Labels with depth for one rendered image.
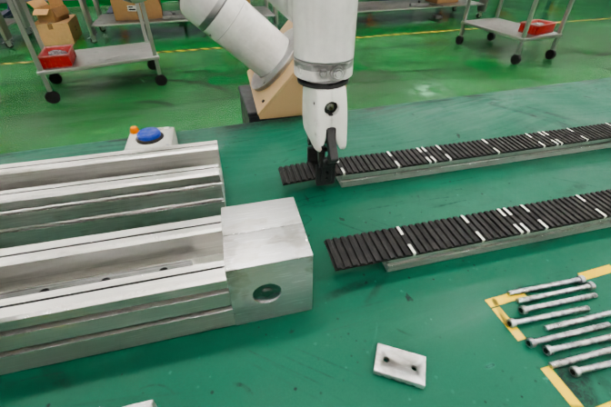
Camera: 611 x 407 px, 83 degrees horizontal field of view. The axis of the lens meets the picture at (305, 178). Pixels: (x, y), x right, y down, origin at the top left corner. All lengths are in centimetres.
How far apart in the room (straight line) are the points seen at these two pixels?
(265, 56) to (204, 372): 68
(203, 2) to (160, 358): 68
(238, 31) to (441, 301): 68
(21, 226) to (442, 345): 57
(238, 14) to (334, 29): 43
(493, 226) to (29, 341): 55
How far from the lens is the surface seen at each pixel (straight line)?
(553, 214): 61
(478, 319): 48
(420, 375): 41
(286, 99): 83
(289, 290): 40
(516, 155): 79
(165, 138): 68
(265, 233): 39
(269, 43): 89
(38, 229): 61
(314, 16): 46
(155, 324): 42
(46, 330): 43
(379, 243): 47
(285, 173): 59
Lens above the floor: 115
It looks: 36 degrees down
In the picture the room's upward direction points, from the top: straight up
